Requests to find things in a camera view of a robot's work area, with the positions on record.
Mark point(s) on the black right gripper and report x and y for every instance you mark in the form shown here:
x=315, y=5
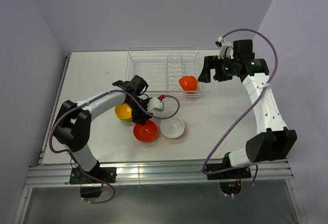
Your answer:
x=210, y=62

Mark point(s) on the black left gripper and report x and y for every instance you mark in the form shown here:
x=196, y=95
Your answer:
x=140, y=118

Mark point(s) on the orange bowl carried to rack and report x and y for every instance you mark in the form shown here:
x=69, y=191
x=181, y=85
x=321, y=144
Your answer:
x=189, y=84

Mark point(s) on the orange bowl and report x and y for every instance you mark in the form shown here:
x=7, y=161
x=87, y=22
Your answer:
x=145, y=133

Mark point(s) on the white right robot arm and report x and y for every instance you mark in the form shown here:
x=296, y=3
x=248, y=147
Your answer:
x=274, y=139

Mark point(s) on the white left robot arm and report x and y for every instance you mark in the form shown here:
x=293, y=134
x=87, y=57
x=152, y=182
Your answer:
x=73, y=122

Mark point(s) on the white bowl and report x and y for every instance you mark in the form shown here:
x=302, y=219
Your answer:
x=172, y=128

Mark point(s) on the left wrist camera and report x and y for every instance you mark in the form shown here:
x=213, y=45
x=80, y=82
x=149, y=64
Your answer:
x=155, y=104

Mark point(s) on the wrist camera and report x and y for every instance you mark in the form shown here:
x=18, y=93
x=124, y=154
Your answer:
x=155, y=104
x=225, y=48

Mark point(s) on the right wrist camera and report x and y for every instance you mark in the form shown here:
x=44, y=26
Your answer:
x=225, y=48

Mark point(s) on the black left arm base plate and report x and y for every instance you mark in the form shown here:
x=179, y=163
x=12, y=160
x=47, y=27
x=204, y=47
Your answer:
x=107, y=174

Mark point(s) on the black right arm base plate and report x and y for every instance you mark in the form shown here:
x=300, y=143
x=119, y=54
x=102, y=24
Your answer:
x=241, y=173

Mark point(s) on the aluminium table edge rail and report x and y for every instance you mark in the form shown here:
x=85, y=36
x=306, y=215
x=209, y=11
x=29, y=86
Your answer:
x=149, y=173

